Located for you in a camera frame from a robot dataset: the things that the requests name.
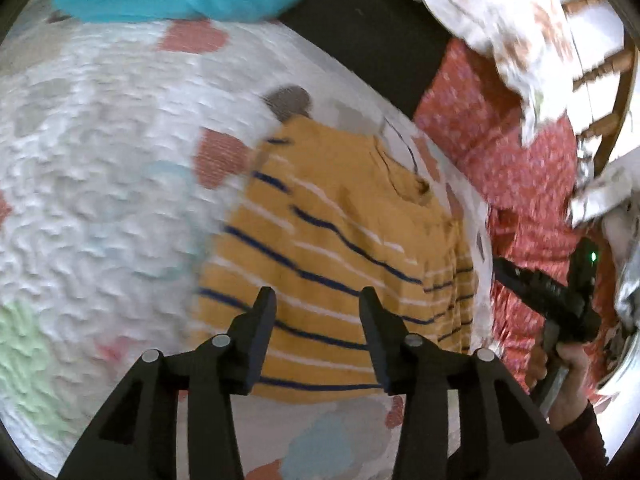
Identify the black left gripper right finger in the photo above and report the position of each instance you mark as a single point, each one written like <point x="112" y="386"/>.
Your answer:
<point x="465" y="416"/>

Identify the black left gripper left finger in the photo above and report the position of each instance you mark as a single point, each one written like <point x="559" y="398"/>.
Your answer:
<point x="134" y="433"/>

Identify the yellow striped knit sweater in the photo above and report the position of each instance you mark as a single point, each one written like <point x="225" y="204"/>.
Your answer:
<point x="325" y="214"/>

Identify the right hand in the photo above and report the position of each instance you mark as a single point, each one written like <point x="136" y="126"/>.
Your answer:
<point x="572" y="399"/>

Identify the orange floral bed sheet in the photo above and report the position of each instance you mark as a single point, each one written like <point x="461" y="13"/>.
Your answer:
<point x="474" y="119"/>

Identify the wooden headboard spindles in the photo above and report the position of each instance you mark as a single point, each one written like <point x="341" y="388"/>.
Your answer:
<point x="605" y="75"/>

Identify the white quilted heart blanket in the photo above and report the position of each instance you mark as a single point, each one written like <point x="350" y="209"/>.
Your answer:
<point x="121" y="156"/>

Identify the white floral duvet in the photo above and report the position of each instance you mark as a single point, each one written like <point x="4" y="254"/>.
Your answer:
<point x="530" y="44"/>

